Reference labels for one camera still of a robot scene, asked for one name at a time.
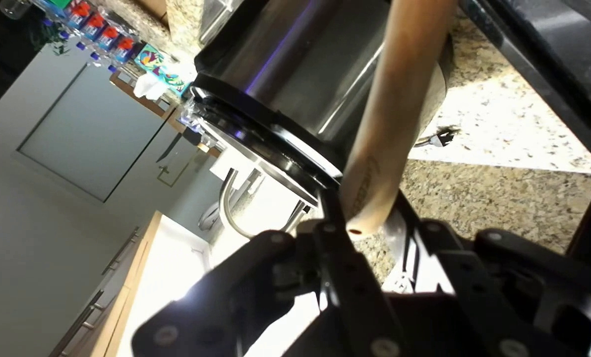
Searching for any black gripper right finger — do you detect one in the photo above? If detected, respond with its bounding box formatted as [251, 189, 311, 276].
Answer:
[412, 216, 591, 357]

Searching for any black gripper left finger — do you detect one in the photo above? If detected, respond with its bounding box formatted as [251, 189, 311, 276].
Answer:
[128, 220, 404, 357]

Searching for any wooden spatula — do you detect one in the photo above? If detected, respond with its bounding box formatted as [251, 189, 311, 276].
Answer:
[339, 0, 460, 238]

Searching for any chrome faucet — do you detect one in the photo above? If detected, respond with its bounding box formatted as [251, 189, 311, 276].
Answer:
[216, 165, 311, 242]

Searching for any stainless steel pressure cooker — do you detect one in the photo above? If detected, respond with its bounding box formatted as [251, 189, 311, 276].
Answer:
[186, 0, 454, 209]

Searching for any stainless steel sink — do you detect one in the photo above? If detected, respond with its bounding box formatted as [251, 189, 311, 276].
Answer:
[196, 0, 245, 44]

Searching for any red bottle pack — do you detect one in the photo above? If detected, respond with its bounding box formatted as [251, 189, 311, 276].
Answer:
[63, 0, 142, 66]

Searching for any green box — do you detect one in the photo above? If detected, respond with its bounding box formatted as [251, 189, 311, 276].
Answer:
[41, 0, 73, 14]

